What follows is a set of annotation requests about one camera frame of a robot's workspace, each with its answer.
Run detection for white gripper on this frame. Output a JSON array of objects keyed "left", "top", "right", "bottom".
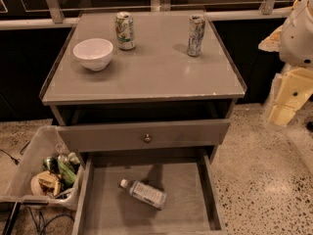
[{"left": 258, "top": 0, "right": 313, "bottom": 126}]

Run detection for clear blue plastic bottle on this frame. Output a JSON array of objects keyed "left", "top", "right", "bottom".
[{"left": 119, "top": 179, "right": 167, "bottom": 210}]

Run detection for grey drawer cabinet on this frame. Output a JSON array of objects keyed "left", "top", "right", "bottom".
[{"left": 40, "top": 11, "right": 246, "bottom": 160}]

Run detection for grey open middle drawer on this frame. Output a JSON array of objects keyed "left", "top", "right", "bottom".
[{"left": 72, "top": 148, "right": 227, "bottom": 235}]

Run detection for grey top drawer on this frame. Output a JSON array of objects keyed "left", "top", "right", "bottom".
[{"left": 57, "top": 119, "right": 230, "bottom": 152}]

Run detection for blue white slim can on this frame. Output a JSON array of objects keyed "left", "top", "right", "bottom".
[{"left": 188, "top": 15, "right": 205, "bottom": 57}]

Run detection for green white soda can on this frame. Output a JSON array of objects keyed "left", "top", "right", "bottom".
[{"left": 115, "top": 12, "right": 135, "bottom": 50}]

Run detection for white ceramic bowl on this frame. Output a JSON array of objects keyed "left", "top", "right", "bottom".
[{"left": 72, "top": 38, "right": 113, "bottom": 71}]

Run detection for grey metal railing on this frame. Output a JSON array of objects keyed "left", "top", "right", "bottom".
[{"left": 0, "top": 0, "right": 313, "bottom": 31}]

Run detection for green chip bag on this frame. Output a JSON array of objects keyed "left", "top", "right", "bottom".
[{"left": 58, "top": 161, "right": 76, "bottom": 187}]

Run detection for green can in bin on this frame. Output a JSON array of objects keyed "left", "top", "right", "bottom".
[{"left": 43, "top": 157, "right": 57, "bottom": 172}]

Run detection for clear plastic storage bin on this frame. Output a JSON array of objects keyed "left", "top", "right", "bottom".
[{"left": 1, "top": 126, "right": 83, "bottom": 211}]

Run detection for yellow brown snack bag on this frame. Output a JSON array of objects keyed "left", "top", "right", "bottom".
[{"left": 30, "top": 170, "right": 62, "bottom": 198}]

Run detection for black cable on floor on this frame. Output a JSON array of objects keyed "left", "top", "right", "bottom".
[{"left": 0, "top": 140, "right": 31, "bottom": 166}]

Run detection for blue cables on floor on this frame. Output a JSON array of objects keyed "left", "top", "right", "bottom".
[{"left": 27, "top": 207, "right": 75, "bottom": 235}]

